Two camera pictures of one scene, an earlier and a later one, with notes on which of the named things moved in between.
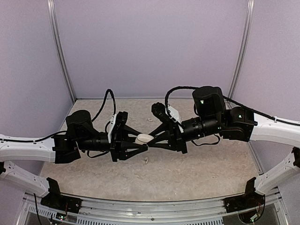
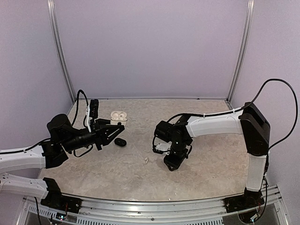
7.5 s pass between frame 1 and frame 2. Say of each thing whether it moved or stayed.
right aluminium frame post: stayed
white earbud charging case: moved
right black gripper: moved
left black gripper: moved
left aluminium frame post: stayed
